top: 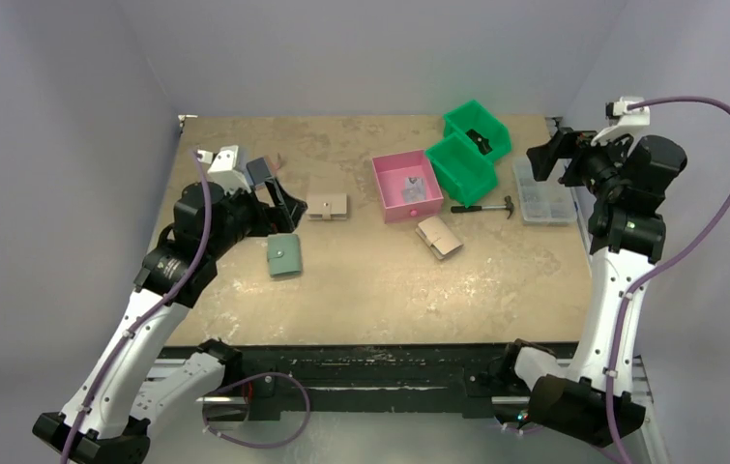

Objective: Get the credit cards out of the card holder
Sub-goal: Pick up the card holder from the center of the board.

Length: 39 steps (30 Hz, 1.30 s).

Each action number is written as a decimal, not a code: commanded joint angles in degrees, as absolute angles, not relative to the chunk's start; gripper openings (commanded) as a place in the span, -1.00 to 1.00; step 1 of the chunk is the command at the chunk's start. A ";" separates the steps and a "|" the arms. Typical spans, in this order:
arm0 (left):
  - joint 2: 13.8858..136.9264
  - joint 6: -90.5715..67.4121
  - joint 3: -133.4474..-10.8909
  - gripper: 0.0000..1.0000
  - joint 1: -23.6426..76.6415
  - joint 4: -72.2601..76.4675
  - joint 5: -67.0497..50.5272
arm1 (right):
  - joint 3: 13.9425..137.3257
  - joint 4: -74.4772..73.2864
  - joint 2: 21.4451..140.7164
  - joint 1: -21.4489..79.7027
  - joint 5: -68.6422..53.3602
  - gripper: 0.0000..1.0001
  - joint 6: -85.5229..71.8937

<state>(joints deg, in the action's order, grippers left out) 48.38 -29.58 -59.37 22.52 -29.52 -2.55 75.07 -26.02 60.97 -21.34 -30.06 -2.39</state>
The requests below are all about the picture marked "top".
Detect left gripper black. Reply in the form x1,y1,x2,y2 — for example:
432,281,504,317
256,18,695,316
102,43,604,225
207,175,305,259

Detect beige card holder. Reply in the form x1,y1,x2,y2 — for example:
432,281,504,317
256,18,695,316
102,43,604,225
306,193,349,221
416,217,463,260

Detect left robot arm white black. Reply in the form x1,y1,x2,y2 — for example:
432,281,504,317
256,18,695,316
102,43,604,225
33,160,307,463

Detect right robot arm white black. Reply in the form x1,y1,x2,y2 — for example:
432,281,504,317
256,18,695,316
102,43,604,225
497,128,687,448

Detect green card holder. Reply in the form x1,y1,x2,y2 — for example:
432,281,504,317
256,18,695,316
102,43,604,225
267,234,303,278

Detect cards in pink box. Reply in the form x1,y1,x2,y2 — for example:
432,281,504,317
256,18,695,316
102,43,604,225
401,177,426,203

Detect clear screw organizer box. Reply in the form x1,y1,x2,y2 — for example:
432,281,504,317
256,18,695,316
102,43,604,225
512,157,577,226

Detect hammer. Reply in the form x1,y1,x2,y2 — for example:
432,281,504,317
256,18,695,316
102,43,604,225
450,195,515,218

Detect black object in bin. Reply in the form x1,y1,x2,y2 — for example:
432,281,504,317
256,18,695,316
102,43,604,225
466,129,492,156

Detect front green bin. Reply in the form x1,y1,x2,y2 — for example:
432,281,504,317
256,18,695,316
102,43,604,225
424,132,498,207

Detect green bin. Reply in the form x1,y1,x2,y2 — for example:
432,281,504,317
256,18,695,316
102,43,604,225
424,132,498,207
443,100,512,162

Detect rear green bin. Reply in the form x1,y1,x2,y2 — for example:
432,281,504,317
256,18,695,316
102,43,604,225
443,100,512,162

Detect pink box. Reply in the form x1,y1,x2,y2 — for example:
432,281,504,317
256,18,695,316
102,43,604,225
371,150,444,223

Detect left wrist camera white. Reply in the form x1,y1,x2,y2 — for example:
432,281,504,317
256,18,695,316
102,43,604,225
195,145,251,194

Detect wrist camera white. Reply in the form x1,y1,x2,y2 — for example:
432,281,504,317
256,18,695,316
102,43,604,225
598,96,651,144
195,145,251,194

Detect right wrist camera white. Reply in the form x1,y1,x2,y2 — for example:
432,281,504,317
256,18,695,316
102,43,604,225
598,96,651,144

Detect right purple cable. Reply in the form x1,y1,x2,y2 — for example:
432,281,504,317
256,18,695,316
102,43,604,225
604,96,730,464

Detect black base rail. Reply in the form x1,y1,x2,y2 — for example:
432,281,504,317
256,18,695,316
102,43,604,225
159,344,570,421

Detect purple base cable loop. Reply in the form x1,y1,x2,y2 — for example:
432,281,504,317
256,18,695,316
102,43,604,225
201,372,311,450

